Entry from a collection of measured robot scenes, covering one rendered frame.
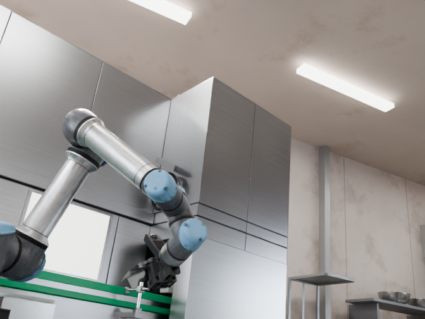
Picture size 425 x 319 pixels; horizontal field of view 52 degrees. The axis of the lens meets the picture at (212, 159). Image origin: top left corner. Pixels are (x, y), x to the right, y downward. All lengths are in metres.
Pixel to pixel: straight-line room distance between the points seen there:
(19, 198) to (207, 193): 0.86
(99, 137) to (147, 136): 1.27
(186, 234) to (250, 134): 1.45
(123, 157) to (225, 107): 1.33
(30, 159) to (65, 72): 0.50
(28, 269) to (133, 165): 0.46
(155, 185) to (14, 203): 1.05
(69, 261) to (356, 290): 4.36
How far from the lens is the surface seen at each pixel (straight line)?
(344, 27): 4.12
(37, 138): 2.20
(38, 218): 1.41
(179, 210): 1.20
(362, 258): 6.09
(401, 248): 6.68
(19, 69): 2.28
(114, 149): 1.23
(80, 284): 1.96
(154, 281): 1.32
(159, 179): 1.11
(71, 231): 2.14
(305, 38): 4.21
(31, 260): 1.40
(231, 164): 2.36
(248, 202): 2.40
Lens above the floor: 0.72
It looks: 24 degrees up
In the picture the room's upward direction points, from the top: 6 degrees clockwise
